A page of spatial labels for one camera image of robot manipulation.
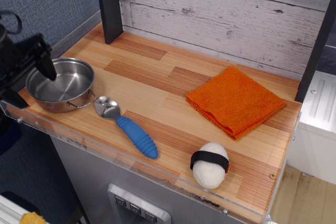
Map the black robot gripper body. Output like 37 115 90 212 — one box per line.
1 34 51 90

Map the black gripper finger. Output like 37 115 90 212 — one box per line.
1 89 28 109
34 49 57 81

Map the silver metal bowl with handles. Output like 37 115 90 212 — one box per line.
26 58 96 113

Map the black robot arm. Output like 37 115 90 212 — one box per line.
1 26 57 109

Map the yellow object bottom left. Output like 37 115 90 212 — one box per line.
19 212 47 224

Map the silver button control panel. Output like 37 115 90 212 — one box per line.
107 183 172 223

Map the clear acrylic table guard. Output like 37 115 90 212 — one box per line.
1 101 278 223

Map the white plush sushi toy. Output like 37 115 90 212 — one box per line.
190 142 230 189

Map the folded orange cloth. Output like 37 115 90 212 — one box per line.
186 66 286 140

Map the white box at right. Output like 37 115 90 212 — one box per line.
287 71 335 184

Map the black cable loop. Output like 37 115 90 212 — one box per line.
0 10 23 35

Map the spoon with blue handle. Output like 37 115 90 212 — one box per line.
94 96 159 159

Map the dark left frame post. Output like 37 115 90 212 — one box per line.
99 0 123 44

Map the dark frame post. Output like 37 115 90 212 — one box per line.
295 0 335 103
99 0 123 44

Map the dark right frame post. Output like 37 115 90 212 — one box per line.
295 0 335 103

